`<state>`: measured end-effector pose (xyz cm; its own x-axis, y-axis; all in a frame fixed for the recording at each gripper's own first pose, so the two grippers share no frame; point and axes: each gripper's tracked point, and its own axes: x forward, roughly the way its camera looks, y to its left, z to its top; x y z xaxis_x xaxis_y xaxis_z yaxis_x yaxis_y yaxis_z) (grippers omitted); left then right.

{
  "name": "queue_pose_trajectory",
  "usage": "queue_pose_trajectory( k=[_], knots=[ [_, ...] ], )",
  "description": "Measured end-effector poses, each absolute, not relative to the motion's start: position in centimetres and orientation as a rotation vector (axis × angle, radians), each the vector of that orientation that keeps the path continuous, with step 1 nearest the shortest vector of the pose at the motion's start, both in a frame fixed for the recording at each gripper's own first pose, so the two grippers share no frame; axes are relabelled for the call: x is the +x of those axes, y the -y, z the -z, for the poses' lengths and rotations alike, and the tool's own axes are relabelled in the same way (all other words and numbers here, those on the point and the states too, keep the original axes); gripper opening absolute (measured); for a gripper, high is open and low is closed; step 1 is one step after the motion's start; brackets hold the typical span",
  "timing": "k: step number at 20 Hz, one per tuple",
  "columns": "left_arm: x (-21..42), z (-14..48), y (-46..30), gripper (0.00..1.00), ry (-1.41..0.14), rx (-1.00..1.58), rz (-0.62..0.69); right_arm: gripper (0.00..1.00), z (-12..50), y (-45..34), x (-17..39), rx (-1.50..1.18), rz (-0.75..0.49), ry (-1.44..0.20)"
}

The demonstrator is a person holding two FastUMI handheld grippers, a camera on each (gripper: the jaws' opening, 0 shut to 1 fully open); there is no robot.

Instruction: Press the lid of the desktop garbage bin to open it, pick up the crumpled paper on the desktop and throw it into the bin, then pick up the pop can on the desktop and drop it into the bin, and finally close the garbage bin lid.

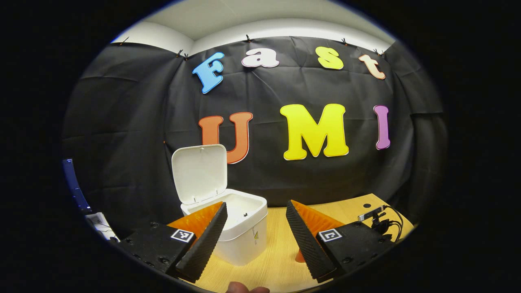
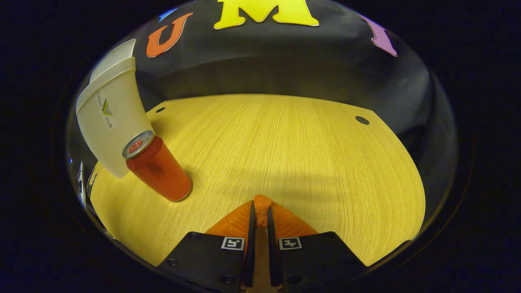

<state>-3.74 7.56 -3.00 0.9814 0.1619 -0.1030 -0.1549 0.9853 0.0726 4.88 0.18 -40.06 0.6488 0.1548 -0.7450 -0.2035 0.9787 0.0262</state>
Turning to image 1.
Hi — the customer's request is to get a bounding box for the black backdrop cloth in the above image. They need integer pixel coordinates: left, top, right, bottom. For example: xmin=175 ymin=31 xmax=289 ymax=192
xmin=61 ymin=36 xmax=448 ymax=241

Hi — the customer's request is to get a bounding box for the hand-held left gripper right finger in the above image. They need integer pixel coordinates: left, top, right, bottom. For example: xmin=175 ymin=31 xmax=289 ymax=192
xmin=286 ymin=199 xmax=397 ymax=284

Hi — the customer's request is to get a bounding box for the white side table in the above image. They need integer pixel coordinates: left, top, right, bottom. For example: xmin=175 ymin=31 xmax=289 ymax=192
xmin=85 ymin=212 xmax=120 ymax=243

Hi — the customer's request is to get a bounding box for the computer monitor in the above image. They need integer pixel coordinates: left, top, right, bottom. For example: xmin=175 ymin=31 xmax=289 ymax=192
xmin=62 ymin=158 xmax=92 ymax=213

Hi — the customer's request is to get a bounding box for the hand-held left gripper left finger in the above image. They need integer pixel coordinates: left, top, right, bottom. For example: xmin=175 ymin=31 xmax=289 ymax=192
xmin=118 ymin=201 xmax=228 ymax=284

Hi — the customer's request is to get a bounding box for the white desktop garbage bin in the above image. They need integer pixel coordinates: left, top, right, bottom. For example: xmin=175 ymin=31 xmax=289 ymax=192
xmin=171 ymin=144 xmax=269 ymax=267

